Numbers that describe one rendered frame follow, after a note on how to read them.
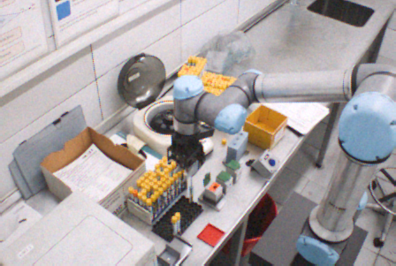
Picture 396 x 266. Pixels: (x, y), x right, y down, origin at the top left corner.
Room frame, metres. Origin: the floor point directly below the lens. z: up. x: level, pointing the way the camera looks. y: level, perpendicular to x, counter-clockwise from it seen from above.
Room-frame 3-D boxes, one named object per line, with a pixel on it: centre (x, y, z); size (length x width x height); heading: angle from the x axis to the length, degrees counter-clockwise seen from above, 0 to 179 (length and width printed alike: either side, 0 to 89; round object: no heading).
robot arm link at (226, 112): (0.78, -0.07, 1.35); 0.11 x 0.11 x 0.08; 55
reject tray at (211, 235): (0.72, -0.06, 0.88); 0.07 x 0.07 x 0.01; 55
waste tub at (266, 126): (1.20, -0.28, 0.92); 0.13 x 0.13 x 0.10; 52
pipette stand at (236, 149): (1.08, -0.16, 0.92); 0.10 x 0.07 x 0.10; 151
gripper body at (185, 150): (0.82, 0.03, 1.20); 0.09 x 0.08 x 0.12; 145
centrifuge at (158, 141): (1.16, 0.08, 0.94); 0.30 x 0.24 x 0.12; 46
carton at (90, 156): (0.90, 0.34, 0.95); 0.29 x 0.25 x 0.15; 55
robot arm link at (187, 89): (0.82, 0.02, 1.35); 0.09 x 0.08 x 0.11; 55
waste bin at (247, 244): (1.14, -0.22, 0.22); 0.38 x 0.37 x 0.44; 145
